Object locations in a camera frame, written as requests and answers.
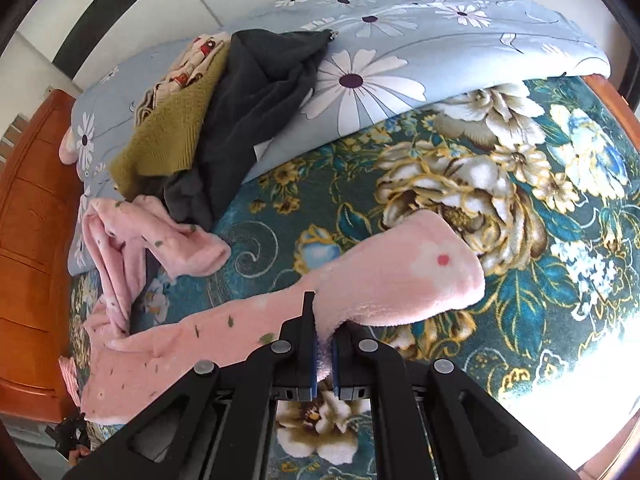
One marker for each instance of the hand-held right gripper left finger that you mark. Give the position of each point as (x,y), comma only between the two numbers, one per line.
(313,360)

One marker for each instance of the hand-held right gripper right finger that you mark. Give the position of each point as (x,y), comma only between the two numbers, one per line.
(336,365)

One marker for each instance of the pink fleece garment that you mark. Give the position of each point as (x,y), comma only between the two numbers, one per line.
(400,280)

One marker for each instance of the wooden bed headboard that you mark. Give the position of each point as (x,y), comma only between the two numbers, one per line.
(35,240)

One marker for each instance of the teal floral blanket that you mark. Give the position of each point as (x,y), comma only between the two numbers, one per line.
(525,200)

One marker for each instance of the olive green knit sweater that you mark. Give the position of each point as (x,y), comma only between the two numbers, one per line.
(170,135)

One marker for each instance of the dark grey garment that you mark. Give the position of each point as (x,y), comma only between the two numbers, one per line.
(255,90)

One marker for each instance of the pink pillow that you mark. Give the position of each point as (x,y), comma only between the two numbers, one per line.
(67,150)

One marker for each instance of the cream printed garment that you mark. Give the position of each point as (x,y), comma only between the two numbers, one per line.
(187,67)

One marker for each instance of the blue daisy print quilt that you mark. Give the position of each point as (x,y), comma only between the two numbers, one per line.
(400,35)

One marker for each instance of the wooden bed rail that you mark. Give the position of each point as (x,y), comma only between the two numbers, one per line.
(617,105)

